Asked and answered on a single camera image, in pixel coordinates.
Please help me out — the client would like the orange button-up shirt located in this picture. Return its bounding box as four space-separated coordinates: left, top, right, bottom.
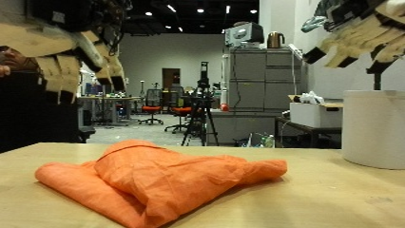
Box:
35 139 289 228

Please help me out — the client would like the green potted plant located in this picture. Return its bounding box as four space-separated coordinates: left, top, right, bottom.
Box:
372 70 384 92

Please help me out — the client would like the white power strip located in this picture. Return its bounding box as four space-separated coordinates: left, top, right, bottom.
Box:
288 43 305 61

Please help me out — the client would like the computer monitor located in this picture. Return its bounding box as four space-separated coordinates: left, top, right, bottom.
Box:
84 83 103 96

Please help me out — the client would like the copper electric kettle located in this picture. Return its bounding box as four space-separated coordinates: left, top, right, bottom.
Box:
265 31 287 49

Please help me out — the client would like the grey workbench desk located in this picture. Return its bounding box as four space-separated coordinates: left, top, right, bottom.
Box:
78 95 140 126

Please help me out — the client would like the white crumpled bag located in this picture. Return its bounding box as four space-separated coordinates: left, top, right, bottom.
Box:
297 90 327 105

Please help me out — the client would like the person in dark shirt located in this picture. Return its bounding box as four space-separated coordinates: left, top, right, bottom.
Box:
0 46 92 154

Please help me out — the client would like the grey box device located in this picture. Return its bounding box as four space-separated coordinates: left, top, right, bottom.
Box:
224 22 265 49

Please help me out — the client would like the white storage box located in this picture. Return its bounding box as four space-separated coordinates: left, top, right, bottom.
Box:
289 102 344 129

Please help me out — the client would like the tall grey drawer cabinet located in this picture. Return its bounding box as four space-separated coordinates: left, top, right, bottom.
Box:
227 47 309 112

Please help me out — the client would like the brown door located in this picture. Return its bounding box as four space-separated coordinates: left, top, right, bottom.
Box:
163 67 183 93

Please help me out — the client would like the white cylindrical plant pot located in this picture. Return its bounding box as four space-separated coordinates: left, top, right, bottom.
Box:
341 89 405 170

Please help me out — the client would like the orange office chair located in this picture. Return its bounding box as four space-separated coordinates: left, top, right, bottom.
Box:
164 94 193 134
137 88 165 126

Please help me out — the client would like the dark side table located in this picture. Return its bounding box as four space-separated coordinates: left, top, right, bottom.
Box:
275 116 343 150

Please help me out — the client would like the low grey cabinet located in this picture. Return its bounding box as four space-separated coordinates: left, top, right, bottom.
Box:
209 108 292 146

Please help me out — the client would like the black camera tripod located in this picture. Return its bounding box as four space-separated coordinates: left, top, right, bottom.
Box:
181 61 220 146

